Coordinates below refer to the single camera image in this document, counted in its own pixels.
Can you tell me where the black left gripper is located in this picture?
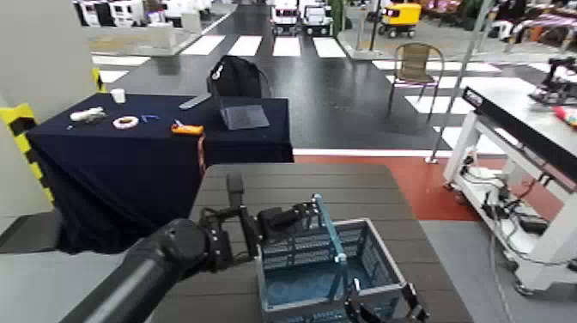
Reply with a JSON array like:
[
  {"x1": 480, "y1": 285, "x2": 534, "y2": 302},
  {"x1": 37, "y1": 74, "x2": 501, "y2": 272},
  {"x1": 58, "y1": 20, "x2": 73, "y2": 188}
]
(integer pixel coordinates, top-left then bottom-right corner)
[{"x1": 257, "y1": 201, "x2": 369, "y2": 323}]

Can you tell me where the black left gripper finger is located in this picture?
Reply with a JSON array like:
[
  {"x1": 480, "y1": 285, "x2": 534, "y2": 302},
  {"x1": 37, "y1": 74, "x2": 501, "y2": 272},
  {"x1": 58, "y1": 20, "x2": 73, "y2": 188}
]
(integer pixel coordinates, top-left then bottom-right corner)
[{"x1": 400, "y1": 282, "x2": 429, "y2": 323}]

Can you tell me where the blue grey folding crate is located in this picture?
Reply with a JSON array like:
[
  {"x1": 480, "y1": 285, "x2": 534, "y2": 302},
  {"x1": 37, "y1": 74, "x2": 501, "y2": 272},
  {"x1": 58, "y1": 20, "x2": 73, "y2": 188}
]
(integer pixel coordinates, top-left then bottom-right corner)
[{"x1": 255, "y1": 193, "x2": 410, "y2": 323}]

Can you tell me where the black power adapter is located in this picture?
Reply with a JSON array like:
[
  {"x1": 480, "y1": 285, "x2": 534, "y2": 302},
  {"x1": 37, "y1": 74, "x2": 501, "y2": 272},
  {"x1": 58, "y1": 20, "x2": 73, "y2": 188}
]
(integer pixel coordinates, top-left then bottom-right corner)
[{"x1": 517, "y1": 214, "x2": 550, "y2": 236}]

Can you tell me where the dark open laptop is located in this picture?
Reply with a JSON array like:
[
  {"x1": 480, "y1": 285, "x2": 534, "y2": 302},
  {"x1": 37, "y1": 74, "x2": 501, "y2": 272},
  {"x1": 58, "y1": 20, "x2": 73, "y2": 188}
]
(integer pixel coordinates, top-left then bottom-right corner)
[{"x1": 210, "y1": 82, "x2": 272, "y2": 131}]

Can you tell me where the white power strip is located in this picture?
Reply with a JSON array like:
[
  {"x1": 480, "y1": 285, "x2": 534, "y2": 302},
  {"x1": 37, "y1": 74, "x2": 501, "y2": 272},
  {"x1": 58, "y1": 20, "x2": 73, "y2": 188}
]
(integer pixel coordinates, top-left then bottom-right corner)
[{"x1": 467, "y1": 166, "x2": 502, "y2": 182}]

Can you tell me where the orange hand tool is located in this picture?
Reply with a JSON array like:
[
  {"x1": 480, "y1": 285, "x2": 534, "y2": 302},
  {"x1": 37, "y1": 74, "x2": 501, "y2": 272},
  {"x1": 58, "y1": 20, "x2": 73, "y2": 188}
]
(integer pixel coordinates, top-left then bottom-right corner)
[{"x1": 170, "y1": 119, "x2": 206, "y2": 137}]

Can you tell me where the black backpack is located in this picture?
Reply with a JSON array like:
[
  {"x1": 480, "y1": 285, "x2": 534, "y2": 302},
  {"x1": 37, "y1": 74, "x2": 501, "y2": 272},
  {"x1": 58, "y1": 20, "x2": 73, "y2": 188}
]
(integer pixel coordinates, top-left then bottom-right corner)
[{"x1": 206, "y1": 54, "x2": 274, "y2": 100}]

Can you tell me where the grey flat bar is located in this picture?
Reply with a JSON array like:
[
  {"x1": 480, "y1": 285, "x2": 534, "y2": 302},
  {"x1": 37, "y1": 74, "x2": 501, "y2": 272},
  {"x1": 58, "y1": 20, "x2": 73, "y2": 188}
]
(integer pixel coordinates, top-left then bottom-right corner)
[{"x1": 179, "y1": 92, "x2": 213, "y2": 111}]

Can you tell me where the wicker metal chair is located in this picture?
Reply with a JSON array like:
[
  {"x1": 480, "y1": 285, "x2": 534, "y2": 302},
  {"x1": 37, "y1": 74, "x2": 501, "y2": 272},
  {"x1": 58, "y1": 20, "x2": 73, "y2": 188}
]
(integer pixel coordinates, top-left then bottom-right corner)
[{"x1": 386, "y1": 42, "x2": 446, "y2": 123}]

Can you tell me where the navy blue tablecloth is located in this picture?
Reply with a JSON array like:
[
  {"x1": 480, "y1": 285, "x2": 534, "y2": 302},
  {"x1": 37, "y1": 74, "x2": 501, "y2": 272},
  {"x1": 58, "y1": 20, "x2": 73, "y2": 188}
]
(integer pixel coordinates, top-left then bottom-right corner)
[{"x1": 26, "y1": 92, "x2": 295, "y2": 254}]

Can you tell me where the slanted silver metal pole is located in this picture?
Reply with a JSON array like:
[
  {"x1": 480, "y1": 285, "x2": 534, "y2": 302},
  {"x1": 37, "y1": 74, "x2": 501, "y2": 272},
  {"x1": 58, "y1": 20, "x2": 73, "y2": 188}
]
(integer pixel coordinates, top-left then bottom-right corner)
[{"x1": 424, "y1": 0, "x2": 495, "y2": 165}]

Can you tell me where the white workbench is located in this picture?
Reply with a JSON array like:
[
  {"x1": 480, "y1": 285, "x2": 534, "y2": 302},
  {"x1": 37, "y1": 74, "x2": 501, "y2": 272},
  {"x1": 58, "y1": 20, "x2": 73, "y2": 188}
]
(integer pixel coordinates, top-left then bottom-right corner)
[{"x1": 442, "y1": 76, "x2": 577, "y2": 298}]

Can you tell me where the black street pole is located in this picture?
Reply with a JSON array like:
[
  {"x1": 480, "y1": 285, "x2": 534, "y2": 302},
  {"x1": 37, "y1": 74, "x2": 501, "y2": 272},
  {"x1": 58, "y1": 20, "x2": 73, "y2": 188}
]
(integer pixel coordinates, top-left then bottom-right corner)
[{"x1": 368, "y1": 0, "x2": 386, "y2": 52}]

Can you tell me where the white delivery vehicle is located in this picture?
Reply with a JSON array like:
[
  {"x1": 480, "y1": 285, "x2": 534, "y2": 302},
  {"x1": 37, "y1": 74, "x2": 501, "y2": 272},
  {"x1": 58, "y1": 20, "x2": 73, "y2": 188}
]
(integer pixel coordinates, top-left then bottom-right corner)
[
  {"x1": 300, "y1": 1, "x2": 335, "y2": 37},
  {"x1": 270, "y1": 0, "x2": 301, "y2": 37}
]

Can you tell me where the green plant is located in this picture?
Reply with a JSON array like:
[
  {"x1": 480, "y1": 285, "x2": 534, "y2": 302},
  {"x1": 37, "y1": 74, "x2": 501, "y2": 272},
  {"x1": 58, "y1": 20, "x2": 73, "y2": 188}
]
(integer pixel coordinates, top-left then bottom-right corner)
[{"x1": 328, "y1": 0, "x2": 347, "y2": 38}]

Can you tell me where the pink white tape roll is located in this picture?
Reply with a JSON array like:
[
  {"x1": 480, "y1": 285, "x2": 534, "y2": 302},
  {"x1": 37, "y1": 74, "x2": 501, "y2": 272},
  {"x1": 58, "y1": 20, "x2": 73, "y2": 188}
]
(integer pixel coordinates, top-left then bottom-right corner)
[{"x1": 112, "y1": 115, "x2": 141, "y2": 131}]

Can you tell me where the yellow delivery vehicle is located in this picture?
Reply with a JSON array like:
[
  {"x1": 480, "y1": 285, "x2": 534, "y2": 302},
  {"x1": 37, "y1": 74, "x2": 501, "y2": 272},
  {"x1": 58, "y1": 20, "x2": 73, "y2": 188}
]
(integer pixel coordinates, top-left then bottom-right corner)
[{"x1": 378, "y1": 2, "x2": 423, "y2": 40}]

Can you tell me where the red cylindrical object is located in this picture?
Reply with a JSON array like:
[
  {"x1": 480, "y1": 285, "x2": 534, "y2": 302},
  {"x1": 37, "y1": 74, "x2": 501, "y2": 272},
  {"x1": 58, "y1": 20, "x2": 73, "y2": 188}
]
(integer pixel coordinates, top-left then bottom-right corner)
[{"x1": 552, "y1": 106, "x2": 577, "y2": 129}]

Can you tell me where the small yellow black corner guard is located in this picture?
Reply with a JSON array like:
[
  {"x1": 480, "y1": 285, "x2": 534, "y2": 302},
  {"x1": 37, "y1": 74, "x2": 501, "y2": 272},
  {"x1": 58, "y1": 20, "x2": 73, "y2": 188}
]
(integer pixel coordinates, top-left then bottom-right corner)
[{"x1": 91, "y1": 67, "x2": 108, "y2": 94}]

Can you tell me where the dark grey floor mat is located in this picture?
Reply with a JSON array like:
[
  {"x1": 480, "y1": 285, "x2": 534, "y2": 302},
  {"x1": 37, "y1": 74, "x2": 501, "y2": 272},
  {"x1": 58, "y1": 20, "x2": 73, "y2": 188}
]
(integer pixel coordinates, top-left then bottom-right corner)
[{"x1": 0, "y1": 209, "x2": 65, "y2": 254}]

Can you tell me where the purple covered table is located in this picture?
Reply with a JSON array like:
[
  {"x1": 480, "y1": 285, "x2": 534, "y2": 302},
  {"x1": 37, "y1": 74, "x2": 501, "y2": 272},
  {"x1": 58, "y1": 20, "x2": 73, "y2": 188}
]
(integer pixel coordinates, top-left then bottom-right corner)
[{"x1": 503, "y1": 12, "x2": 577, "y2": 54}]

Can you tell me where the white kiosk row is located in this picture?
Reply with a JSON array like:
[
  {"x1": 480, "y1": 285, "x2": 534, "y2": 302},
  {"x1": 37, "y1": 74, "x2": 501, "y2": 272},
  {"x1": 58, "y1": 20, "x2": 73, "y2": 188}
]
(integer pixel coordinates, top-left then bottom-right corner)
[{"x1": 73, "y1": 0, "x2": 146, "y2": 28}]

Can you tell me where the large yellow black corner guard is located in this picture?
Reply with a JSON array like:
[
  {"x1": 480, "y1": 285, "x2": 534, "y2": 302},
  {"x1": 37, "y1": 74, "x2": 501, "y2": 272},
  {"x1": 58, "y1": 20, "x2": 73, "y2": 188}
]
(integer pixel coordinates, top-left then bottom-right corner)
[{"x1": 0, "y1": 103, "x2": 56, "y2": 205}]

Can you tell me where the grey floor cable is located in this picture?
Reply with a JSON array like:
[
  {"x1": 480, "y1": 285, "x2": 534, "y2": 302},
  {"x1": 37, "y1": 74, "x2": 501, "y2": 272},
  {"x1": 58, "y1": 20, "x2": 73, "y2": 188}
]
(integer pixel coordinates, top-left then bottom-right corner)
[{"x1": 488, "y1": 216, "x2": 519, "y2": 323}]

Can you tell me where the red hanging strap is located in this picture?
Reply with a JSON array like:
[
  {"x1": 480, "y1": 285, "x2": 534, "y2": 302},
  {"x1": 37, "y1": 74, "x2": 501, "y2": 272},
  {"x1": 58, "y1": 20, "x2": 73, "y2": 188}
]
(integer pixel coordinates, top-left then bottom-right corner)
[{"x1": 197, "y1": 133, "x2": 209, "y2": 175}]

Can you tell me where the white box pedestal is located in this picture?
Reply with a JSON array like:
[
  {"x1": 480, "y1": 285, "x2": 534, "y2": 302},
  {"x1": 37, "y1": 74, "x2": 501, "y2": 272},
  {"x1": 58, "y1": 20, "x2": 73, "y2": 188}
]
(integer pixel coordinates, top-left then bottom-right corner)
[{"x1": 148, "y1": 21, "x2": 179, "y2": 50}]

